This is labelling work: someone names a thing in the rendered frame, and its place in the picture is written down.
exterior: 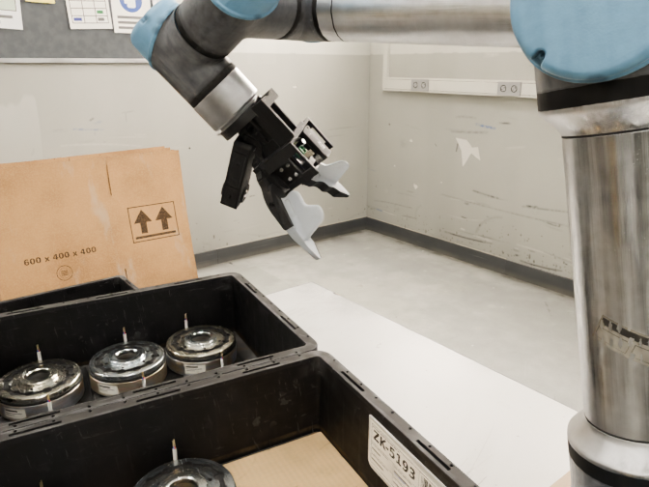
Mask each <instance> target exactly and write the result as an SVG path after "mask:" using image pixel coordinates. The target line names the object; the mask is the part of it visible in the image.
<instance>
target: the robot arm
mask: <svg viewBox="0 0 649 487"><path fill-rule="evenodd" d="M244 39H265V40H286V41H301V42H306V43H320V42H349V43H405V44H433V45H461V46H490V47H518V48H521V49H522V52H523V53H524V55H525V56H526V58H527V59H528V60H529V61H530V62H531V63H532V65H533V66H534V73H535V84H536V94H537V105H538V114H539V116H540V117H541V118H543V119H544V120H545V121H546V122H548V123H549V124H550V125H552V126H553V127H554V128H556V129H557V130H558V132H559V133H560V134H561V138H562V150H563V162H564V174H565V186H566V197H567V209H568V220H569V233H570V245H571V256H572V268H573V279H574V291H575V304H576V315H577V327H578V349H579V361H580V374H581V385H582V397H583V409H582V410H580V411H579V412H577V413H576V414H575V415H573V417H572V418H571V419H570V421H569V423H568V427H567V439H568V450H569V462H570V474H571V487H649V0H183V1H182V3H181V4H178V3H177V2H176V1H175V0H160V1H158V2H157V3H156V4H154V5H153V6H152V7H151V8H150V9H149V10H148V11H147V12H146V13H145V14H144V15H143V17H142V18H140V19H139V20H138V22H137V23H136V24H135V26H134V27H133V29H132V31H131V34H130V40H131V42H132V44H133V46H134V47H135V48H136V49H137V50H138V51H139V52H140V53H141V55H142V56H143V57H144V58H145V59H146V60H147V61H148V62H149V65H150V67H151V68H152V69H153V70H154V71H157V72H158V73H159V74H160V75H161V76H162V77H163V78H164V79H165V80H166V81H167V82H168V83H169V84H170V85H171V86H172V87H173V88H174V89H175V90H176V91H177V92H178V93H179V94H180V95H181V96H182V97H183V98H184V99H185V100H186V101H187V102H188V103H189V104H190V105H191V106H192V107H193V108H194V110H195V111H196V112H197V113H198V114H199V115H200V116H201V117H202V118H203V119H204V120H205V121H206V122H207V124H208V125H209V126H210V127H211V128H212V129H213V130H214V131H219V130H221V133H220V134H221V135H222V136H223V137H224V138H225V139H226V140H227V141H228V140H230V139H231V138H232V137H233V136H235V135H236V134H237V133H238V134H239V135H238V137H237V138H236V140H235V141H234V144H233V148H232V153H231V156H230V161H229V165H228V170H227V174H226V179H225V182H224V184H223V186H222V189H221V195H222V196H221V201H220V204H223V205H225V206H228V207H230V208H233V209H235V210H236V209H237V207H238V206H239V205H240V203H243V201H244V200H245V198H246V196H247V194H248V190H249V187H250V185H249V180H250V176H251V173H252V169H253V168H254V169H253V172H254V173H255V174H256V179H257V182H258V184H259V186H260V188H261V190H262V193H263V196H264V199H265V202H266V204H267V206H268V209H269V210H270V212H271V213H272V215H273V216H274V217H275V219H276V220H277V221H278V223H279V224H280V226H281V227H282V228H283V230H285V231H287V232H288V234H289V235H290V236H291V237H292V239H293V240H294V241H295V242H296V243H298V244H299V245H300V246H301V247H302V248H303V249H304V250H305V251H306V252H308V253H309V254H310V255H311V256H312V257H313V258H314V259H315V260H319V259H321V258H322V257H321V255H320V252H319V250H318V249H317V247H316V244H315V243H314V242H313V241H312V239H311V235H312V234H313V233H314V232H315V231H316V229H317V228H318V227H319V226H320V224H321V223H322V222H323V220H324V217H325V215H324V211H323V209H322V208H321V207H320V206H319V205H307V204H305V202H304V201H303V199H302V197H301V195H300V193H299V192H297V191H295V190H294V191H293V189H295V188H296V187H298V186H299V185H305V186H315V187H317V188H318V189H319V190H321V191H322V192H327V193H329V194H330V195H331V196H332V197H349V196H350V194H349V193H348V192H347V191H346V190H345V189H344V188H343V186H342V185H341V184H340V183H338V181H339V180H340V178H341V177H342V176H343V175H344V173H345V172H346V171H347V170H348V169H349V167H350V166H349V164H348V163H347V162H346V161H343V160H339V161H336V162H333V163H331V164H323V163H321V162H323V161H324V160H325V159H327V158H328V157H329V155H330V153H331V151H330V149H331V148H333V145H332V144H331V142H330V141H329V140H328V139H327V138H326V137H325V136H324V135H323V133H322V132H321V131H320V130H319V129H318V128H317V127H316V126H315V125H314V123H313V122H312V121H311V120H310V119H309V118H308V117H307V118H306V119H305V120H303V121H300V122H299V124H298V125H296V124H295V123H294V122H293V121H292V120H291V118H290V117H289V116H288V115H287V114H286V113H285V112H284V111H283V110H282V109H281V108H280V106H279V105H278V104H277V103H276V102H275V100H276V99H277V98H278V97H279V96H278V94H277V93H276V92H275V91H274V90H273V89H272V88H270V89H269V90H268V91H267V92H266V93H265V94H264V95H262V96H261V95H259V96H258V97H257V96H256V94H257V89H256V88H255V87H254V86H253V85H252V83H251V82H250V81H249V80H248V79H247V78H246V77H245V76H244V75H243V74H242V73H241V71H240V70H239V69H238V68H236V65H235V64H234V63H233V62H232V61H231V60H230V59H229V58H228V57H227V56H228V55H229V54H230V53H231V52H232V51H233V50H234V49H235V48H236V46H237V45H238V44H239V43H240V42H241V41H242V40H244ZM230 72H231V73H230ZM229 73H230V74H229ZM228 74H229V75H228ZM311 128H313V129H314V130H315V131H316V132H317V133H318V134H319V136H320V137H321V138H322V139H323V140H324V141H325V143H324V142H323V141H322V140H321V139H320V138H319V137H318V136H317V135H316V134H315V132H314V131H313V130H311Z"/></svg>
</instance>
